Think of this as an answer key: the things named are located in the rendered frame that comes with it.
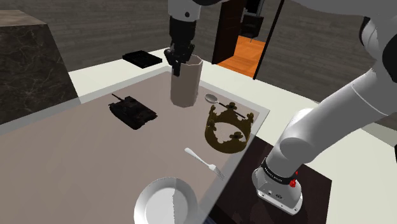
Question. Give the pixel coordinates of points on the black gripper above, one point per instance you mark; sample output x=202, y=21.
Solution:
x=182, y=34

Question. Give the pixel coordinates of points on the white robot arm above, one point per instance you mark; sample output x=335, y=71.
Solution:
x=338, y=111

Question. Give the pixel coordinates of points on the beige faceted cup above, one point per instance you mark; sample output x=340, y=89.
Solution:
x=185, y=88

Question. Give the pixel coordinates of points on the black flat grid tray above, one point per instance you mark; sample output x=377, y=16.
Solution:
x=142, y=59

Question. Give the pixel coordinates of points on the dark toy tank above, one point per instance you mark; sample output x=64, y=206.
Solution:
x=133, y=112

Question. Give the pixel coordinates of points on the dark brown door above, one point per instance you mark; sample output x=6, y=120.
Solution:
x=228, y=31

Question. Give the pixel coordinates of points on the golden crown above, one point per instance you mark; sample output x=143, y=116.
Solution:
x=224, y=145

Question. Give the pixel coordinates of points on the silver fork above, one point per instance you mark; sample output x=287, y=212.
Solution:
x=198, y=158

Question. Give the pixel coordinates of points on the white plate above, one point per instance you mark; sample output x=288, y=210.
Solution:
x=161, y=201

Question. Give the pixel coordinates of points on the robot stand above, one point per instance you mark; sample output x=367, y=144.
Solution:
x=245, y=189

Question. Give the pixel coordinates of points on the dark marble block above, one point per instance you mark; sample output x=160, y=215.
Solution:
x=28, y=68

